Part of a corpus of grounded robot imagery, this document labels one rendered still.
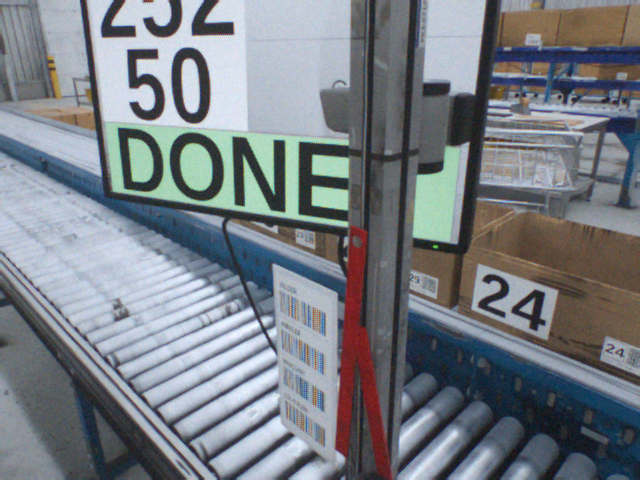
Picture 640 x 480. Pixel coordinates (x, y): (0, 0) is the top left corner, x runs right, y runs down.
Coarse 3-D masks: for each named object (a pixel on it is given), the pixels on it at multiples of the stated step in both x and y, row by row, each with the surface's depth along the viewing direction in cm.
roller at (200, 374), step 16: (256, 336) 124; (272, 336) 124; (224, 352) 117; (240, 352) 118; (256, 352) 120; (192, 368) 111; (208, 368) 112; (224, 368) 114; (176, 384) 107; (192, 384) 108; (144, 400) 105; (160, 400) 103
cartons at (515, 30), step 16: (512, 16) 509; (528, 16) 499; (544, 16) 488; (560, 16) 480; (576, 16) 467; (592, 16) 458; (608, 16) 449; (624, 16) 441; (512, 32) 513; (528, 32) 502; (544, 32) 491; (560, 32) 480; (576, 32) 471; (592, 32) 461; (608, 32) 452; (624, 32) 443
